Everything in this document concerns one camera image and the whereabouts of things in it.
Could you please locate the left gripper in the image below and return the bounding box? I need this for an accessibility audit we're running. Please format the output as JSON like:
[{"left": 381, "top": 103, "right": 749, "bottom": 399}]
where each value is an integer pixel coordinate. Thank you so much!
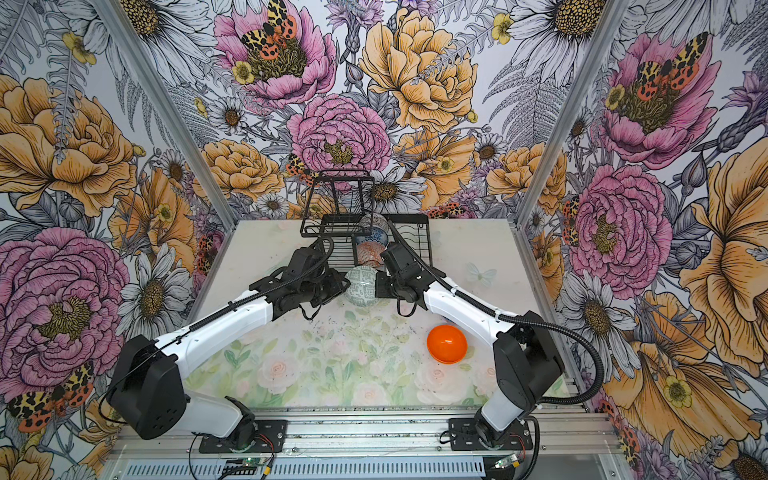
[{"left": 301, "top": 268, "right": 350, "bottom": 307}]

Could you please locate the orange patterned bowl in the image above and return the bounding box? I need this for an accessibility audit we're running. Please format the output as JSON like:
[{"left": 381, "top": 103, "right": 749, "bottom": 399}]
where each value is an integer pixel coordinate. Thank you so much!
[{"left": 356, "top": 241, "right": 386, "bottom": 268}]

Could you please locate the green patterned bowl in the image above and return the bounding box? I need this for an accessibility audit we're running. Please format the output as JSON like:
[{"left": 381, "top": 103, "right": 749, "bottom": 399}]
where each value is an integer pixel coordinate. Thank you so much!
[{"left": 345, "top": 266, "right": 378, "bottom": 307}]

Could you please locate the blue floral bowl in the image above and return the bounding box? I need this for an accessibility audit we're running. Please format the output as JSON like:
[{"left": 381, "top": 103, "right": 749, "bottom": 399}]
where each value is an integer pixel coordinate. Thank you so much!
[{"left": 355, "top": 233, "right": 389, "bottom": 248}]

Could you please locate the maroon patterned white bowl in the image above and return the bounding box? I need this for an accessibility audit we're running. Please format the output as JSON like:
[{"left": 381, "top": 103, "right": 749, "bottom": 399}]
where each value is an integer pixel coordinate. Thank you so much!
[{"left": 359, "top": 213, "right": 390, "bottom": 233}]

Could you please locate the black wire dish rack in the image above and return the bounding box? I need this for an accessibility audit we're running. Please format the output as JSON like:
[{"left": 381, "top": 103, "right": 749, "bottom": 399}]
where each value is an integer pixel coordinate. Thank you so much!
[{"left": 300, "top": 170, "right": 433, "bottom": 271}]

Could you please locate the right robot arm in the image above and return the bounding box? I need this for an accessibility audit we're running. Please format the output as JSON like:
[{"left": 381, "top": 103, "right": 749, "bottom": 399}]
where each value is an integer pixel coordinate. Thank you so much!
[{"left": 376, "top": 242, "right": 564, "bottom": 449}]

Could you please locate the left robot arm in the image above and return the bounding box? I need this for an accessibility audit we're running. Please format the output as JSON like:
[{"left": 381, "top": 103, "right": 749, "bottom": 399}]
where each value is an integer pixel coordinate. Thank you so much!
[{"left": 103, "top": 237, "right": 349, "bottom": 451}]

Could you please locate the plain orange bowl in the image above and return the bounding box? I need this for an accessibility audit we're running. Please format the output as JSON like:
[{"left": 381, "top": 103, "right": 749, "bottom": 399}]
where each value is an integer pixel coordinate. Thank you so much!
[{"left": 426, "top": 324, "right": 468, "bottom": 365}]

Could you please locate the green circuit board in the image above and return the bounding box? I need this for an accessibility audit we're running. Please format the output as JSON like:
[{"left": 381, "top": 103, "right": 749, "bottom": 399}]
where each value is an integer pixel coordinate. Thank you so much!
[{"left": 223, "top": 458, "right": 271, "bottom": 475}]

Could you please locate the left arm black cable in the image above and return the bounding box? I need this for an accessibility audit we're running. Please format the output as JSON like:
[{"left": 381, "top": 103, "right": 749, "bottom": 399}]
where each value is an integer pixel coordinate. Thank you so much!
[{"left": 98, "top": 236, "right": 336, "bottom": 424}]

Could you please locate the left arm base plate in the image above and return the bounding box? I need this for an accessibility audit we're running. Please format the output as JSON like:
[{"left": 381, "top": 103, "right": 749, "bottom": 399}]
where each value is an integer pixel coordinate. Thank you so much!
[{"left": 198, "top": 419, "right": 288, "bottom": 454}]

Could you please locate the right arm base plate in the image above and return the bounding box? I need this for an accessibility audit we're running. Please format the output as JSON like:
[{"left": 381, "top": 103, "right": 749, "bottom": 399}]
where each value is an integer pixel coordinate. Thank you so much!
[{"left": 440, "top": 417, "right": 534, "bottom": 451}]

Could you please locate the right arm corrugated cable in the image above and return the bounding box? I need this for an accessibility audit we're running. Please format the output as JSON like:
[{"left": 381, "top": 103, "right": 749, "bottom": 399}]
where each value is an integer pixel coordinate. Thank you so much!
[{"left": 386, "top": 221, "right": 605, "bottom": 480}]

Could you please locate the aluminium front rail frame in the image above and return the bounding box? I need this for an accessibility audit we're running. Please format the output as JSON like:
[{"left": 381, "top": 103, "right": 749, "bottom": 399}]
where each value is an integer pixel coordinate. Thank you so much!
[{"left": 101, "top": 407, "right": 632, "bottom": 479}]

